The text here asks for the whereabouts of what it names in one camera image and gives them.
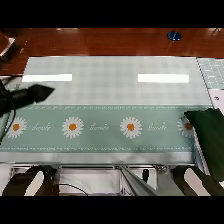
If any black cable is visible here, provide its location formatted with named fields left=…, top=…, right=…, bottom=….
left=0, top=105, right=17, bottom=144
left=57, top=182, right=90, bottom=197

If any blue round disc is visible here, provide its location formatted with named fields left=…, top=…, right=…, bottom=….
left=167, top=30, right=182, bottom=42

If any silver frame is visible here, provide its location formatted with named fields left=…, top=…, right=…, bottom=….
left=0, top=161, right=224, bottom=197

